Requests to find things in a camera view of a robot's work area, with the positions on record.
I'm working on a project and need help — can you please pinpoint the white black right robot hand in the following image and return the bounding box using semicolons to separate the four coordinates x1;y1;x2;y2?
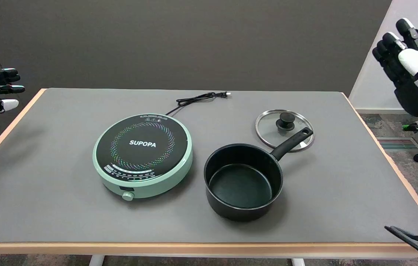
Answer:
372;18;418;117

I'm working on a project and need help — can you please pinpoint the black soup pot with handle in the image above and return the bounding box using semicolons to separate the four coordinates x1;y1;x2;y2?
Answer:
204;127;314;222

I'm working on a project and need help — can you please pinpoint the striped floor vent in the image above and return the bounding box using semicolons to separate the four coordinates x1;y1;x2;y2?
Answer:
377;137;418;151

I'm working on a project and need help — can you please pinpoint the grey table mat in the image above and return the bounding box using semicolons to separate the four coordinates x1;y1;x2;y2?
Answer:
0;89;418;244

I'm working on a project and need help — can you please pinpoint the green round induction cooker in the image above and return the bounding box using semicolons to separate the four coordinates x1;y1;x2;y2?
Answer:
92;113;193;202

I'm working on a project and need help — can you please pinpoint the glass lid with black knob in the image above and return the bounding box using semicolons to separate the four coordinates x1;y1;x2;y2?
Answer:
255;109;315;153

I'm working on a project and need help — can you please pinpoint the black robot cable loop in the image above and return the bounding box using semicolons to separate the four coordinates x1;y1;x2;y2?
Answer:
384;225;418;266

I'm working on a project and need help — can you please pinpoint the black cooker power cord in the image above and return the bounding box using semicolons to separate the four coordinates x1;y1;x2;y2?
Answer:
165;92;231;116

